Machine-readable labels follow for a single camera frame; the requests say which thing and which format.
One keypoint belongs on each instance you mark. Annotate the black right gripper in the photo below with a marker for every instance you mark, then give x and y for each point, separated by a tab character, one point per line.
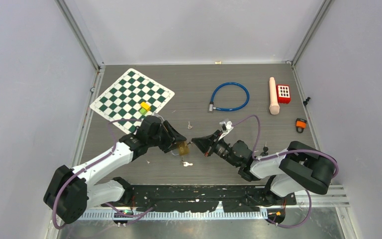
205	143

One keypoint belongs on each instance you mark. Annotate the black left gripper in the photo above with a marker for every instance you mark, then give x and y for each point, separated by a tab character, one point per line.
170	143

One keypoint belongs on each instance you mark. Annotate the brass padlock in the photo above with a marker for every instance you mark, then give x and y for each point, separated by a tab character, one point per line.
157	115
181	149

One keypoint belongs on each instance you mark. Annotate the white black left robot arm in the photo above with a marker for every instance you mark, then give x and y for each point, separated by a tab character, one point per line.
74	190

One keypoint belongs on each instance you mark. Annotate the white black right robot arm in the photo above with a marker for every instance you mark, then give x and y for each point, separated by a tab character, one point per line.
298	167

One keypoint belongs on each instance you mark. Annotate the black headed key bunch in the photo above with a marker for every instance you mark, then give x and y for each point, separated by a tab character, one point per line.
265	150

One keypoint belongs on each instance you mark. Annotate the silver keys with white tag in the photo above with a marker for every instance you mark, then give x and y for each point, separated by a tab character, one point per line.
185	163

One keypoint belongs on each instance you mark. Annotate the green block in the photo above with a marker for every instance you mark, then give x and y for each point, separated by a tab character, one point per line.
143	111

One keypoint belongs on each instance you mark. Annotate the yellow block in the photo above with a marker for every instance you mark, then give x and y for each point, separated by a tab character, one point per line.
145	106

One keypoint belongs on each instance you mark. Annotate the green white chessboard mat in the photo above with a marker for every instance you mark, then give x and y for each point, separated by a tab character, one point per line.
122	100

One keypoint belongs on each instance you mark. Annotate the black front base panel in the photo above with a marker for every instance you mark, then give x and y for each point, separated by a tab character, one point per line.
200	198

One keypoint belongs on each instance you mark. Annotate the beige wooden rolling pin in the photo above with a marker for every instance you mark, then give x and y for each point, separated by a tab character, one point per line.
274	107

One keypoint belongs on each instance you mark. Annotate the red block with holes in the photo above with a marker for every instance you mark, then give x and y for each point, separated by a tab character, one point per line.
283	94

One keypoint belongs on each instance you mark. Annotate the small orange padlock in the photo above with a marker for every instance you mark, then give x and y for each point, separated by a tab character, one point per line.
300	125

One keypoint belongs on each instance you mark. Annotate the blue cable lock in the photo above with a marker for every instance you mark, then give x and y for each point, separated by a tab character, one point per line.
228	98

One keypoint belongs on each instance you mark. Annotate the black knob on rail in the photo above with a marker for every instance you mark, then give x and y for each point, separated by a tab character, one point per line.
306	101

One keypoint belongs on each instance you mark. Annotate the aluminium frame rail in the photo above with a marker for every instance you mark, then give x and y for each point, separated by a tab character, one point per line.
335	197

